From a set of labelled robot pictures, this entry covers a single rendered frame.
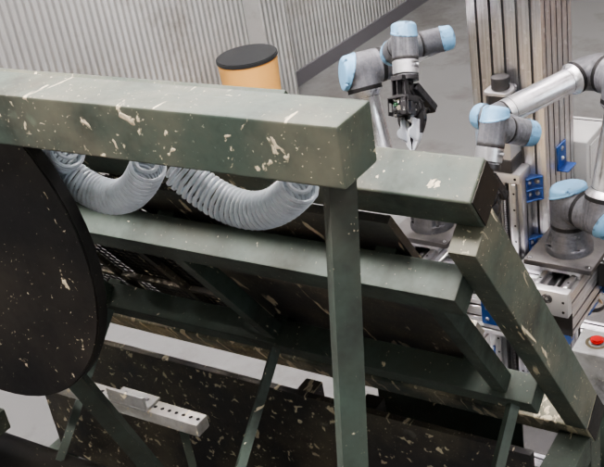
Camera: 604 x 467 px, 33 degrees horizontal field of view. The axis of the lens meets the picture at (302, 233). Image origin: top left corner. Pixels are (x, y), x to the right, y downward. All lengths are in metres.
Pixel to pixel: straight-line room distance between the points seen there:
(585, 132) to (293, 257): 1.71
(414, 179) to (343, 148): 0.52
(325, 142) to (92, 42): 4.96
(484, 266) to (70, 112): 0.83
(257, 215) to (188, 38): 5.34
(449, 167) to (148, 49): 4.89
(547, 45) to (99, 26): 3.64
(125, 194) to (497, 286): 0.76
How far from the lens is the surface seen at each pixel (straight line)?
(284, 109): 1.49
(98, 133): 1.70
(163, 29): 6.77
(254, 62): 6.65
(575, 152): 3.63
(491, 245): 1.99
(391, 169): 1.96
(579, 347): 3.09
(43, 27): 6.07
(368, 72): 3.36
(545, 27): 3.26
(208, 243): 2.34
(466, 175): 1.89
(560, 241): 3.28
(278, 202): 1.61
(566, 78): 3.06
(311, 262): 2.18
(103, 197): 1.88
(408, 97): 2.86
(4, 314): 2.22
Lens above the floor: 2.74
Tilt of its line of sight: 28 degrees down
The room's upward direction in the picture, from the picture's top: 10 degrees counter-clockwise
